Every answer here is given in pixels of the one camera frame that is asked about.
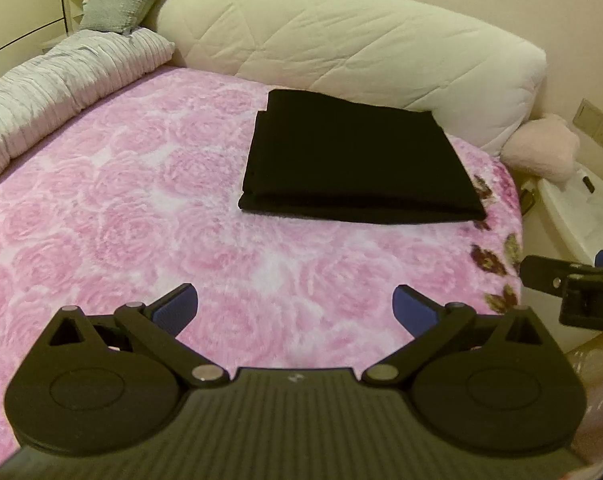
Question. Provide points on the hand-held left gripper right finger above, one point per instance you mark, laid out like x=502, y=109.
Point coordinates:
x=414, y=311

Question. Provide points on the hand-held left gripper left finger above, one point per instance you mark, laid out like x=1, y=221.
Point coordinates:
x=176, y=308

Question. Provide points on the black garment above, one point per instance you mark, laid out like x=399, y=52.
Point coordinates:
x=356, y=160

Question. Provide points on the white glossy nightstand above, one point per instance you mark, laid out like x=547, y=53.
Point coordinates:
x=571, y=220

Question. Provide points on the small black object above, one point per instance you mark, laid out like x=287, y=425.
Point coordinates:
x=589, y=184

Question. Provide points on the pink floral blanket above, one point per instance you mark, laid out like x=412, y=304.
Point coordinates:
x=131, y=220

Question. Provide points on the pink plush pillow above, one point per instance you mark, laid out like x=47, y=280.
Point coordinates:
x=541, y=147

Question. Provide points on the cream quilted headboard cushion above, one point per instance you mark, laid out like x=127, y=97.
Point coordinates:
x=356, y=45

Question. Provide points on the cream panelled wardrobe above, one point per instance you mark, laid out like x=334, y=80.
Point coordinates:
x=16, y=5

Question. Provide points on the beige wall socket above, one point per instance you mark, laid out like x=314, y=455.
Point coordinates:
x=599, y=125

